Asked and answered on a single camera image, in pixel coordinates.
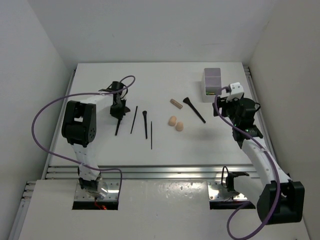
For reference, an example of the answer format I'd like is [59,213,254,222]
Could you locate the black angled brush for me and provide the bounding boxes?
[142,110,148,139]

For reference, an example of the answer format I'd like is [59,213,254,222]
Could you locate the tan cylinder stick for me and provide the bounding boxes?
[170,98,183,110]

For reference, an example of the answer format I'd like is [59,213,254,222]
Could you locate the beige sponge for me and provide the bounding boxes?
[175,121,184,132]
[168,115,177,127]

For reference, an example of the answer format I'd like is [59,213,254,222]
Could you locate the thin black eyeliner pencil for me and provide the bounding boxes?
[150,121,153,150]

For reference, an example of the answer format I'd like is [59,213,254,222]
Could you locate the metal base plate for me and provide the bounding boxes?
[74,178,120,202]
[207,180,248,202]

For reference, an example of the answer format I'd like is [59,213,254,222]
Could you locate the white compartment organizer box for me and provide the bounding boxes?
[201,68,222,103]

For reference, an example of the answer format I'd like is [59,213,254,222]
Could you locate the long black brush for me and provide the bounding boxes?
[183,97,206,124]

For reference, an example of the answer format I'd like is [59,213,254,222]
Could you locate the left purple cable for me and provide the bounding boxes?
[31,75,137,198]

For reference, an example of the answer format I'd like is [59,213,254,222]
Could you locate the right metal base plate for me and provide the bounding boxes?
[207,180,248,202]

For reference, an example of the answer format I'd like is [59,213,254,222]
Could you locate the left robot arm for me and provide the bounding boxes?
[61,95,108,197]

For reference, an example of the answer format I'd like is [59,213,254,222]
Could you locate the black fan brush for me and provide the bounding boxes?
[115,107,131,136]

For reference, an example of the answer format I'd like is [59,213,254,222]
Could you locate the aluminium rail front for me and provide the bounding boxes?
[41,164,258,180]

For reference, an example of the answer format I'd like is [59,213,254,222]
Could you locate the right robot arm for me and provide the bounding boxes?
[212,96,305,225]

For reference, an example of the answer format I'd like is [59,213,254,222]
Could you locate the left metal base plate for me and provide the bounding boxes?
[74,178,120,202]

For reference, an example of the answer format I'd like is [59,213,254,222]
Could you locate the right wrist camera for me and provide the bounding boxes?
[229,82,244,99]

